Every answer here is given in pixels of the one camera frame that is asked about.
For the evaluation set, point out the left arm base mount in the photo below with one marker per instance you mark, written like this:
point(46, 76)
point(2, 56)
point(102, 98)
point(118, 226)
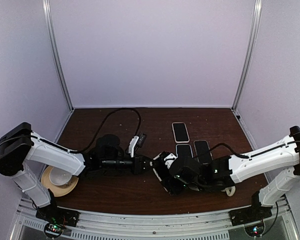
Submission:
point(57, 221)

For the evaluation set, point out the left aluminium corner post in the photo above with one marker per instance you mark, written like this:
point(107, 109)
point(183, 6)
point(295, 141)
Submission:
point(46, 4)

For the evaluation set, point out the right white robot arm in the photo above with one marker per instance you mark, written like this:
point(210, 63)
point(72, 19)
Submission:
point(223, 173)

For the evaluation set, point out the dark phone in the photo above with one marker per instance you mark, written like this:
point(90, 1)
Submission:
point(161, 167)
point(180, 131)

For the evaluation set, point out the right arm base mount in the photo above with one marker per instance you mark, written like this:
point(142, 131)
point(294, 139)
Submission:
point(252, 219)

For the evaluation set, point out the right aluminium corner post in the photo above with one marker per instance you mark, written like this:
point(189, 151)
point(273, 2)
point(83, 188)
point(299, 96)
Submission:
point(254, 30)

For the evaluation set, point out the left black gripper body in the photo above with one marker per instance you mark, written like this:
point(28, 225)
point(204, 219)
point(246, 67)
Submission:
point(137, 161)

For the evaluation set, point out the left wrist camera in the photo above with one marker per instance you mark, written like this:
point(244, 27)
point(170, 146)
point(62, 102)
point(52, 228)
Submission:
point(136, 142)

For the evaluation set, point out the purple phone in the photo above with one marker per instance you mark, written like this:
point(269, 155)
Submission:
point(202, 150)
point(185, 151)

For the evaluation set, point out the cream ribbed mug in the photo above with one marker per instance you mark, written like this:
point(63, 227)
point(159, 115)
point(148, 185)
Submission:
point(230, 191)

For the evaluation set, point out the white bowl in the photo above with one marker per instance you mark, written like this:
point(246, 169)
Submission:
point(59, 177)

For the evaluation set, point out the aluminium corner post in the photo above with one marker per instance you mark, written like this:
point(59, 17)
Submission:
point(46, 4)
point(254, 30)

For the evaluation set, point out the tan saucer plate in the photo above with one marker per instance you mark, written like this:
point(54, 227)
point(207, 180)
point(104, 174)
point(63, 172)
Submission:
point(58, 191)

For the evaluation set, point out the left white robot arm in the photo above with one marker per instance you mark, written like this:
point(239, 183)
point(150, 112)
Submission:
point(22, 144)

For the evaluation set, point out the pinkish beige phone case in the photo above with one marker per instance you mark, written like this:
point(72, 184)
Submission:
point(180, 131)

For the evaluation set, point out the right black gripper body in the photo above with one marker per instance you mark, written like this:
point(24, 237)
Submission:
point(170, 186)

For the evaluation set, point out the light blue phone case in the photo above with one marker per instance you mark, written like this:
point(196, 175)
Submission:
point(185, 150)

